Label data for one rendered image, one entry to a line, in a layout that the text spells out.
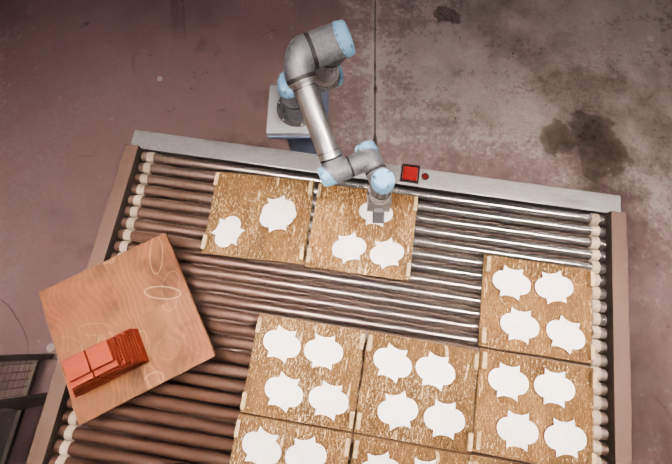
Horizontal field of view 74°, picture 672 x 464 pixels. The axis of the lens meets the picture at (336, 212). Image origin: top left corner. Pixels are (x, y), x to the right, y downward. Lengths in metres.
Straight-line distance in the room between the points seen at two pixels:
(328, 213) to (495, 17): 2.26
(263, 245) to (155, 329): 0.49
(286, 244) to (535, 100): 2.13
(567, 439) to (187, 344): 1.37
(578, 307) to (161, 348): 1.54
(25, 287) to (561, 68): 3.71
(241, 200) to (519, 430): 1.34
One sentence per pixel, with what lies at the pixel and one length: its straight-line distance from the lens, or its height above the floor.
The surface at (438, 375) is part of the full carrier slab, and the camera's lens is 1.77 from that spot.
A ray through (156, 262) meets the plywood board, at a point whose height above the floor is 1.04.
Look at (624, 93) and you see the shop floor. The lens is 3.64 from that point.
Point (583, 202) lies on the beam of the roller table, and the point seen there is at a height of 0.92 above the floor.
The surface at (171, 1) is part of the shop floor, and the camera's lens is 3.82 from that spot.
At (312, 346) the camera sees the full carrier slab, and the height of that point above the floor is 0.95.
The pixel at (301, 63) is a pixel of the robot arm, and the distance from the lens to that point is 1.46.
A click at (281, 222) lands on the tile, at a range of 1.80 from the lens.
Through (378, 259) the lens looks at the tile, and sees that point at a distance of 1.77.
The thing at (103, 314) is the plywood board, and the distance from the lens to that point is 1.86.
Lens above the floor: 2.68
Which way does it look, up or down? 74 degrees down
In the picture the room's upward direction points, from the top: 4 degrees counter-clockwise
